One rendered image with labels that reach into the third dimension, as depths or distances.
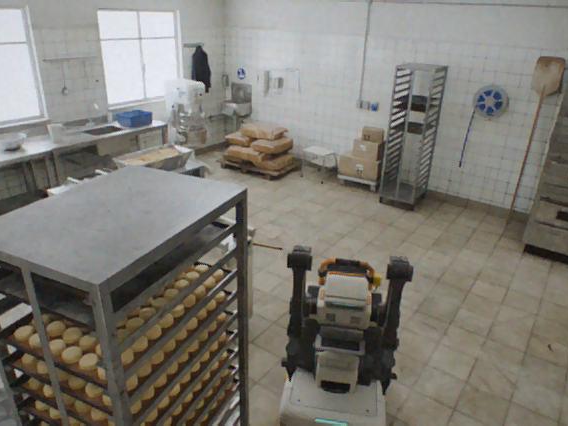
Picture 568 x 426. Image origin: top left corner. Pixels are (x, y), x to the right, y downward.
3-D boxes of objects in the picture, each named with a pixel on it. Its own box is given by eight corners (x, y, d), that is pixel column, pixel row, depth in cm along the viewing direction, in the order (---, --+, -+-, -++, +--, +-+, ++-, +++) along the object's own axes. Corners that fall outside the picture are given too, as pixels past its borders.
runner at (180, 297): (233, 248, 156) (233, 241, 154) (240, 250, 155) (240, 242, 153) (95, 365, 102) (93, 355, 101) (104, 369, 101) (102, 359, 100)
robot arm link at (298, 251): (315, 239, 199) (293, 237, 200) (311, 258, 187) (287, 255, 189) (310, 309, 224) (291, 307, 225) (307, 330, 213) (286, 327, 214)
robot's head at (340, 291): (326, 280, 233) (326, 272, 220) (366, 284, 231) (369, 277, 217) (323, 307, 228) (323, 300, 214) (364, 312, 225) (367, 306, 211)
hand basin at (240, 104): (267, 135, 776) (268, 70, 730) (254, 139, 747) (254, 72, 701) (225, 126, 826) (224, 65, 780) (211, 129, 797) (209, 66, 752)
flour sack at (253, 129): (236, 135, 705) (236, 125, 698) (251, 130, 739) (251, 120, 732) (275, 142, 674) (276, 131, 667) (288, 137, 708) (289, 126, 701)
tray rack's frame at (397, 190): (393, 187, 656) (410, 62, 581) (427, 195, 632) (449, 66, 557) (376, 201, 606) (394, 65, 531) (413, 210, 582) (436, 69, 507)
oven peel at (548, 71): (493, 221, 568) (538, 55, 503) (494, 220, 572) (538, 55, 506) (518, 227, 553) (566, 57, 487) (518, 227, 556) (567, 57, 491)
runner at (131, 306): (232, 225, 152) (232, 217, 151) (240, 227, 151) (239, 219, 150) (88, 335, 99) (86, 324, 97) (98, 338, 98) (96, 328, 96)
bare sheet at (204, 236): (139, 206, 163) (139, 202, 162) (233, 229, 149) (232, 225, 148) (-17, 287, 113) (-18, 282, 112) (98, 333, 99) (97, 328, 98)
